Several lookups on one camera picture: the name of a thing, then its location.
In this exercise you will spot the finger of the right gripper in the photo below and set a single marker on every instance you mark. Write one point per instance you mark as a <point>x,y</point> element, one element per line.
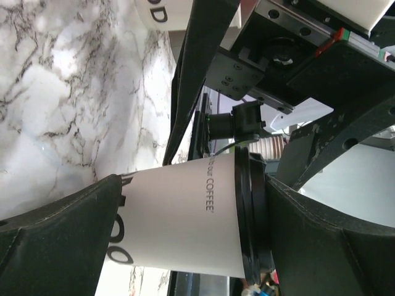
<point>208,23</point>

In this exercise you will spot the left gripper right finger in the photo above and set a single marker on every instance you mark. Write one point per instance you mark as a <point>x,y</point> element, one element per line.
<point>318,250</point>

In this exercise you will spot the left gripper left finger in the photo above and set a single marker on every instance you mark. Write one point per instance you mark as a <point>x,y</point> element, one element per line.
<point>59,249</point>

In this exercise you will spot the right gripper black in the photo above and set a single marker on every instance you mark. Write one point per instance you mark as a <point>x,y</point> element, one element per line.
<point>289,51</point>

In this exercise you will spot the white paper cup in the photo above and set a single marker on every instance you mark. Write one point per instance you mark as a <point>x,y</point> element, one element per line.
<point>164,15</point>
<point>144,233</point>

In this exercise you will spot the black coffee cup lid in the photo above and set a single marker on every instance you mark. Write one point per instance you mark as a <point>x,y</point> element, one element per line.
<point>252,213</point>

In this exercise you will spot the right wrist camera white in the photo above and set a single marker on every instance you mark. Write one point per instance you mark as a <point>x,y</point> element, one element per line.
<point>364,13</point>

